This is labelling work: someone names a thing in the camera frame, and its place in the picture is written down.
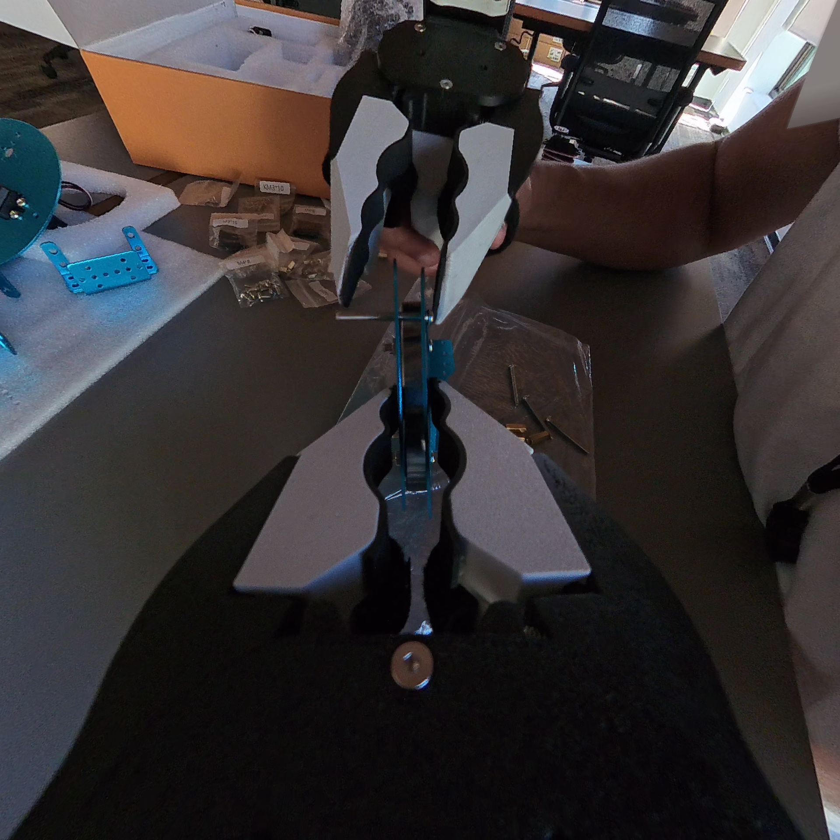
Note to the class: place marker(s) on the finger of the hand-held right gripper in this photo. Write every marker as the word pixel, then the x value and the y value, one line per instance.
pixel 485 190
pixel 358 170

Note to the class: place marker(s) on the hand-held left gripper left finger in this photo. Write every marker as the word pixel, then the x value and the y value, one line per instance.
pixel 315 518

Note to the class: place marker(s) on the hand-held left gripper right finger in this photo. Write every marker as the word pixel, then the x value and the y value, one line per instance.
pixel 518 512

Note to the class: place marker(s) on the long metal screw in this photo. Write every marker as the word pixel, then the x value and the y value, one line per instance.
pixel 514 386
pixel 567 436
pixel 364 316
pixel 533 412

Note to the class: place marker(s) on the blue round bearing base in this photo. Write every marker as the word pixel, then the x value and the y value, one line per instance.
pixel 423 367

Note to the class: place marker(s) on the person's right forearm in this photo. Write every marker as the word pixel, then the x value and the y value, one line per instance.
pixel 656 203

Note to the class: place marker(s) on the person's right hand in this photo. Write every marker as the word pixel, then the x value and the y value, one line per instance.
pixel 535 203

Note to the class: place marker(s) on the bubble wrapped part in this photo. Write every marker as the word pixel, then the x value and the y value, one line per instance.
pixel 374 26

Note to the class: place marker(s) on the black servo motor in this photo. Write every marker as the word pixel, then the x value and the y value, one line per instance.
pixel 563 151

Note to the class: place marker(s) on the pile of small screw bags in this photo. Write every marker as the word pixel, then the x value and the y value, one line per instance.
pixel 262 262

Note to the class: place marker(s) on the clear plastic bag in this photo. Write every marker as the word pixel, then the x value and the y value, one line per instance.
pixel 525 341

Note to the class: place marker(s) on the orange open cardboard box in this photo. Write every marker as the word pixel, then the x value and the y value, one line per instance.
pixel 197 111

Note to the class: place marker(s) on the black mesh office chair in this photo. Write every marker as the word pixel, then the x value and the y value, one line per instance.
pixel 630 92

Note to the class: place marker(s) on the white foam sheet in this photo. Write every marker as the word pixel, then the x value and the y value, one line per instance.
pixel 98 328

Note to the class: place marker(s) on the teal round plate with servo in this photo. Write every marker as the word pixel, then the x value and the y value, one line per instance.
pixel 29 164

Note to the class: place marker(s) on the blue U bracket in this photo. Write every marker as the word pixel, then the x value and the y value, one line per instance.
pixel 98 272

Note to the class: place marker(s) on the teal perforated bracket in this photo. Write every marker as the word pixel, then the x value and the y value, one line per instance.
pixel 9 282

